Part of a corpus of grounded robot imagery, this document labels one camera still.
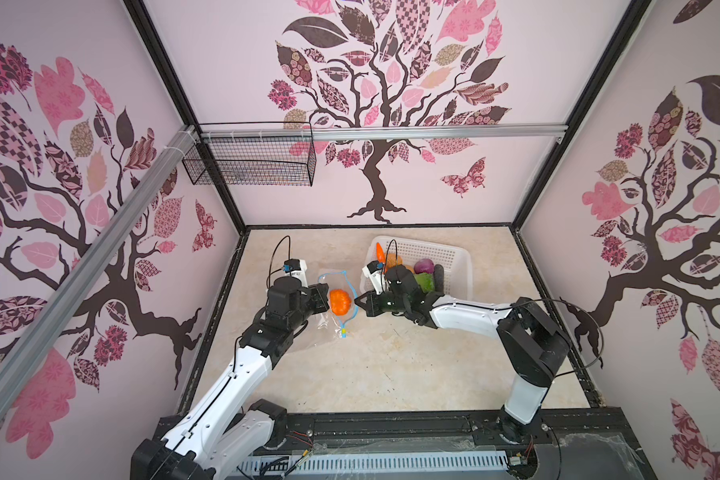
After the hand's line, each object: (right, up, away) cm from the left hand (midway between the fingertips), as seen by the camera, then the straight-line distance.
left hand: (330, 290), depth 78 cm
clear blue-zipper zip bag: (0, -10, -1) cm, 10 cm away
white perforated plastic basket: (+42, +7, +24) cm, 49 cm away
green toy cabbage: (+28, +1, +11) cm, 31 cm away
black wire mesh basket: (-38, +49, +44) cm, 76 cm away
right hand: (+7, -3, +7) cm, 10 cm away
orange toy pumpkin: (+3, -4, +3) cm, 5 cm away
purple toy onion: (+30, +6, +23) cm, 38 cm away
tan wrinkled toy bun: (+19, +7, +24) cm, 32 cm away
